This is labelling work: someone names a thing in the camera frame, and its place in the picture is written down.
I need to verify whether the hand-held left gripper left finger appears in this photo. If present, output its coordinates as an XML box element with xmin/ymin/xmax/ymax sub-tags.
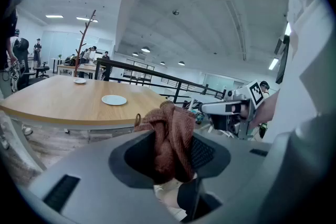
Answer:
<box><xmin>28</xmin><ymin>130</ymin><xmax>182</xmax><ymax>224</ymax></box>

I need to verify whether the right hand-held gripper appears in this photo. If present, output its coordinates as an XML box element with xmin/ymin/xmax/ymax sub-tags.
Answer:
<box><xmin>200</xmin><ymin>80</ymin><xmax>265</xmax><ymax>140</ymax></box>

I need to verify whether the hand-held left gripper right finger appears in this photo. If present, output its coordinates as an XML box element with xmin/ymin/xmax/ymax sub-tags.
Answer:
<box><xmin>191</xmin><ymin>133</ymin><xmax>274</xmax><ymax>224</ymax></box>

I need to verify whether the person's right forearm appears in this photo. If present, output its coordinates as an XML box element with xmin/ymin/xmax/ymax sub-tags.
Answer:
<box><xmin>248</xmin><ymin>91</ymin><xmax>279</xmax><ymax>131</ymax></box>

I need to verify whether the person's right hand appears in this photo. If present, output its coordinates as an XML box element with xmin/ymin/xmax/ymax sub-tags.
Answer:
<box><xmin>239</xmin><ymin>104</ymin><xmax>251</xmax><ymax>120</ymax></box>

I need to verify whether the blue round bag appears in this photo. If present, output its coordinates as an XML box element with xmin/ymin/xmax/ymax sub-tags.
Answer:
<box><xmin>193</xmin><ymin>110</ymin><xmax>205</xmax><ymax>124</ymax></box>

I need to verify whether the black metal railing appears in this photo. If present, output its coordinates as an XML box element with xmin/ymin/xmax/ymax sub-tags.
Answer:
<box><xmin>94</xmin><ymin>57</ymin><xmax>227</xmax><ymax>104</ymax></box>

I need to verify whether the person's white shirt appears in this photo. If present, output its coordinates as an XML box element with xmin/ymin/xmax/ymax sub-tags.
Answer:
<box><xmin>262</xmin><ymin>0</ymin><xmax>336</xmax><ymax>192</ymax></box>

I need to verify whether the dark green bag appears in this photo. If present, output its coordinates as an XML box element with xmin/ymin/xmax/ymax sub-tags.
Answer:
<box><xmin>64</xmin><ymin>54</ymin><xmax>78</xmax><ymax>67</ymax></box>

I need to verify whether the black office chair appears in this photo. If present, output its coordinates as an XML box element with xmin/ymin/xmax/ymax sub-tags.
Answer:
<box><xmin>33</xmin><ymin>61</ymin><xmax>51</xmax><ymax>79</ymax></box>

